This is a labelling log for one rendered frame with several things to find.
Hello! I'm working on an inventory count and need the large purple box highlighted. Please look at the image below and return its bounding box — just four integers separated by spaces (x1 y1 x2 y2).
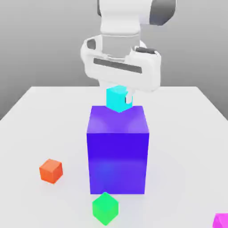
86 105 150 195

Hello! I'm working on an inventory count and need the small magenta cube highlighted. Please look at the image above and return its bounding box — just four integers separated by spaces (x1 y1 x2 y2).
212 213 228 228

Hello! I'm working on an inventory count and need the small orange cube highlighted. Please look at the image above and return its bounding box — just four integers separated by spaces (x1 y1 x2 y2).
39 159 64 184

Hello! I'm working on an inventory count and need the small cyan cube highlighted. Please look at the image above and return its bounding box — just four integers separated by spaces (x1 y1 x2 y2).
106 85 134 113

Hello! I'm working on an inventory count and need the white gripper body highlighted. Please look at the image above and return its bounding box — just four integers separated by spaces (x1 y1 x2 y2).
80 34 162 92

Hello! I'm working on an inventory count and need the small green cube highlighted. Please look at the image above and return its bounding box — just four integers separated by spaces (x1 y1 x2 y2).
92 191 119 226

